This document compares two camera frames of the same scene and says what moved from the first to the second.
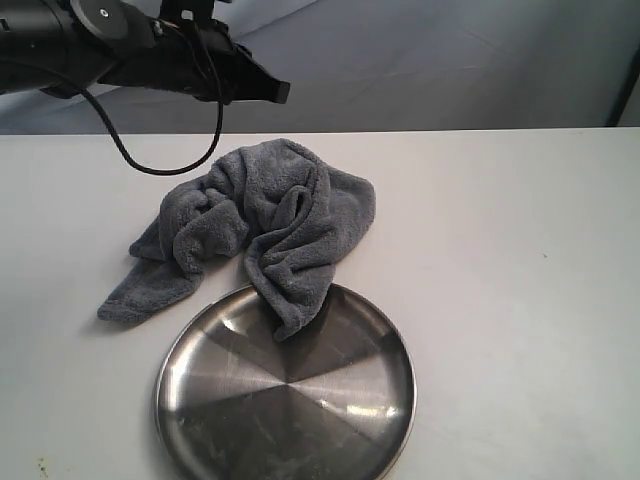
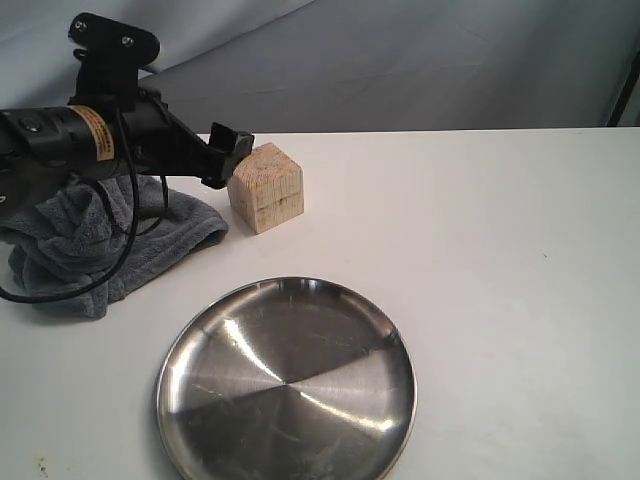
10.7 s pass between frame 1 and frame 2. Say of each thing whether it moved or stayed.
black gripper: moved
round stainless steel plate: stayed
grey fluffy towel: moved
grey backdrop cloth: stayed
